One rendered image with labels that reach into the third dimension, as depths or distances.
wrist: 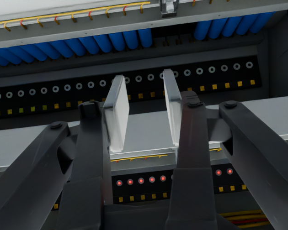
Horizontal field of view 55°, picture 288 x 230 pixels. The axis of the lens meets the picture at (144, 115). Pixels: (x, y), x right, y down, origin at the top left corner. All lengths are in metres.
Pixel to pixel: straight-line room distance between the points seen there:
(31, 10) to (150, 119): 0.19
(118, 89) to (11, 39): 0.22
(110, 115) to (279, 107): 0.24
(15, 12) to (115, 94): 0.22
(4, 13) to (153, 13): 0.17
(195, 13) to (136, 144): 0.17
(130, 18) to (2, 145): 0.22
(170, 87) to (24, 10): 0.24
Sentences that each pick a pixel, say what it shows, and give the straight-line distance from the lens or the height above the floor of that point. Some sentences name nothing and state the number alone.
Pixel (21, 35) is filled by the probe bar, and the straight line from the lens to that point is 0.38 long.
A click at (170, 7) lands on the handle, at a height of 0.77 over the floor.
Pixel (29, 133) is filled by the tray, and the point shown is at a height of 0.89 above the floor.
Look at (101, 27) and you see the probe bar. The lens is 0.35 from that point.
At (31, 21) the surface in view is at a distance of 0.38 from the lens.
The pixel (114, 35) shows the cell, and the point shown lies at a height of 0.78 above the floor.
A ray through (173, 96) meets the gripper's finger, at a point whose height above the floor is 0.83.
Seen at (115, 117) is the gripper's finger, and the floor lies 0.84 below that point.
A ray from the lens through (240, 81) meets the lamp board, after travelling 0.48.
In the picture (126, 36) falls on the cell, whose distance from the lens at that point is 0.39.
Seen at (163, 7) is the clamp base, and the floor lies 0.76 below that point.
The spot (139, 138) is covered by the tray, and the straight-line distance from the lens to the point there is 0.33.
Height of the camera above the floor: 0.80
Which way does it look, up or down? 15 degrees up
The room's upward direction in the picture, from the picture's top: 172 degrees clockwise
